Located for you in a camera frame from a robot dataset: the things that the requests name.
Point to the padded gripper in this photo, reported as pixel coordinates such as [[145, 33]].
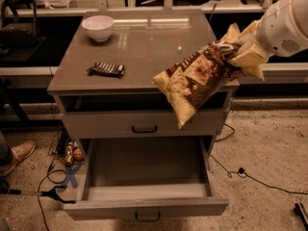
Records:
[[279, 29]]

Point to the brown chip bag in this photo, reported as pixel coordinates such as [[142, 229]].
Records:
[[189, 83]]

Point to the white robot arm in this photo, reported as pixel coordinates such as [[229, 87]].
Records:
[[281, 31]]

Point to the grey drawer cabinet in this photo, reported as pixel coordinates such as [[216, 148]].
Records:
[[146, 43]]

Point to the open bottom drawer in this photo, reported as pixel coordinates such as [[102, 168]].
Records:
[[146, 179]]

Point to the dark striped candy bar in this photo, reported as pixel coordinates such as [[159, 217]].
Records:
[[106, 69]]

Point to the white ceramic bowl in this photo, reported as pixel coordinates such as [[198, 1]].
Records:
[[98, 27]]

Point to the black object floor corner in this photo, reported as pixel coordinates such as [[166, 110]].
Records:
[[301, 212]]

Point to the black chair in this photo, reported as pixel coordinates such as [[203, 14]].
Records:
[[18, 40]]

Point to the black grabber tool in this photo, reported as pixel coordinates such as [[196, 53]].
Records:
[[51, 193]]

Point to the tan shoe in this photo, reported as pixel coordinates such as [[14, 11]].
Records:
[[10, 157]]

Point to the wire basket with cans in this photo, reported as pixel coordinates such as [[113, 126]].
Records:
[[65, 149]]

